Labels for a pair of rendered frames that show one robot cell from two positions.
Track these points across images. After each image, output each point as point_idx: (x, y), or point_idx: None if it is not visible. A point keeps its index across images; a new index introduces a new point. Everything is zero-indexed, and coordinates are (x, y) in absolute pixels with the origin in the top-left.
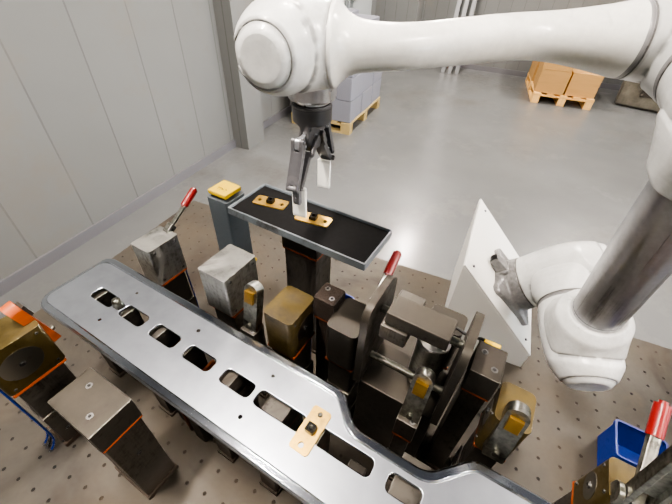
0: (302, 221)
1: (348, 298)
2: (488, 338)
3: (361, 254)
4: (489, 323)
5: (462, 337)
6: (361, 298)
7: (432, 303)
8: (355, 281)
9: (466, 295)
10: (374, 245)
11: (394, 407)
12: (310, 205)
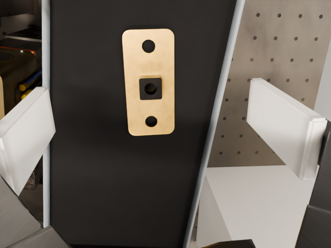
0: (123, 61)
1: (40, 186)
2: (204, 227)
3: (79, 233)
4: (210, 240)
5: (203, 198)
6: (231, 65)
7: (253, 152)
8: (263, 44)
9: (222, 235)
10: (121, 242)
11: None
12: (215, 43)
